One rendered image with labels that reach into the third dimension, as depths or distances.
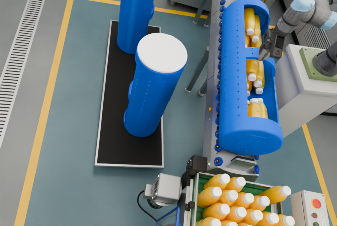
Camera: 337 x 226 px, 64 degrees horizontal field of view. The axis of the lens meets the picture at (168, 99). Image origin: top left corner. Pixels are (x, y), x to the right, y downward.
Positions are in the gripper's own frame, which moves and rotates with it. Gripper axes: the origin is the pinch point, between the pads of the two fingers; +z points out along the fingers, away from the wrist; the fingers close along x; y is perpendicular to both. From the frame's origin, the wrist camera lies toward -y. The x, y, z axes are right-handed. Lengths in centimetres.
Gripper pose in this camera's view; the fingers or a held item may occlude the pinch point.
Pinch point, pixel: (261, 59)
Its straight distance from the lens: 141.5
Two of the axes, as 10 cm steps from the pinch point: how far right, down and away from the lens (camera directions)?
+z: -2.2, 5.0, 8.4
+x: -9.7, -2.2, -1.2
